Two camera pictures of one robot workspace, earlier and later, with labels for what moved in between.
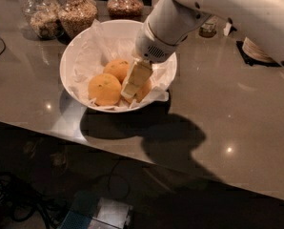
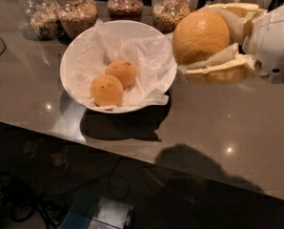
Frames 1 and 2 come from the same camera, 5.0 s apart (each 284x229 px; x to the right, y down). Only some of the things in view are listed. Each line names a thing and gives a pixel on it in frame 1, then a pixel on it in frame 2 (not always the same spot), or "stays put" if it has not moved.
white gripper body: x=152 y=46 to x=273 y=42
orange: x=105 y=89 stays put
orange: x=141 y=94 to x=198 y=33
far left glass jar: x=42 y=12 stays put
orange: x=118 y=68 stays put
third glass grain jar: x=125 y=4 stays put
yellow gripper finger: x=129 y=89 to x=227 y=67
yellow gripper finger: x=140 y=75 to x=243 y=14
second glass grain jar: x=77 y=12 stays put
